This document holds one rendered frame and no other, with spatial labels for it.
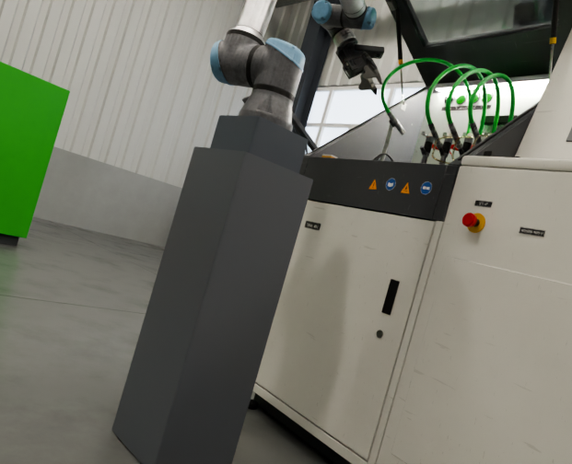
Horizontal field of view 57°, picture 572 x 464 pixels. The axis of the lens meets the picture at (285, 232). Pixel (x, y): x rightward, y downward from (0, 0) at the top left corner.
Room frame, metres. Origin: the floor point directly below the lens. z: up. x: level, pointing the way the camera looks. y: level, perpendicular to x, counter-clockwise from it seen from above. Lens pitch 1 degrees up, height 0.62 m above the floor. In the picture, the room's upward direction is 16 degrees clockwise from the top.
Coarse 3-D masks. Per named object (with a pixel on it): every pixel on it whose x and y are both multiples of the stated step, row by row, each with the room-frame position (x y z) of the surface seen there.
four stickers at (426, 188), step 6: (372, 180) 1.68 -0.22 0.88; (378, 180) 1.66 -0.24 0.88; (390, 180) 1.62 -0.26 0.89; (396, 180) 1.60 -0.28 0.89; (372, 186) 1.67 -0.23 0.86; (390, 186) 1.61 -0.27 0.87; (402, 186) 1.58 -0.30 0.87; (408, 186) 1.56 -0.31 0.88; (426, 186) 1.50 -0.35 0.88; (432, 186) 1.49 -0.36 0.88; (402, 192) 1.57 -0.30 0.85; (408, 192) 1.55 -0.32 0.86; (420, 192) 1.52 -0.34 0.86; (426, 192) 1.50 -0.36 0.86
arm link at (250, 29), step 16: (256, 0) 1.46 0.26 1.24; (272, 0) 1.48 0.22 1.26; (240, 16) 1.47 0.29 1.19; (256, 16) 1.46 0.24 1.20; (240, 32) 1.43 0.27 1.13; (256, 32) 1.45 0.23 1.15; (224, 48) 1.44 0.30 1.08; (240, 48) 1.42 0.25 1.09; (224, 64) 1.44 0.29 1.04; (240, 64) 1.41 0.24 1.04; (224, 80) 1.48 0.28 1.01; (240, 80) 1.44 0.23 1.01
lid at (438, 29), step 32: (416, 0) 2.04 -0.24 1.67; (448, 0) 1.95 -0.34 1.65; (480, 0) 1.87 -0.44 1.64; (512, 0) 1.79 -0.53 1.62; (544, 0) 1.71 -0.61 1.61; (416, 32) 2.14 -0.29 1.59; (448, 32) 2.06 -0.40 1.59; (480, 32) 1.97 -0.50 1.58; (512, 32) 1.87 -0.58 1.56; (544, 32) 1.78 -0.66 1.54; (416, 64) 2.28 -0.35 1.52; (480, 64) 2.06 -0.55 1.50; (512, 64) 1.96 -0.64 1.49; (544, 64) 1.87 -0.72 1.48
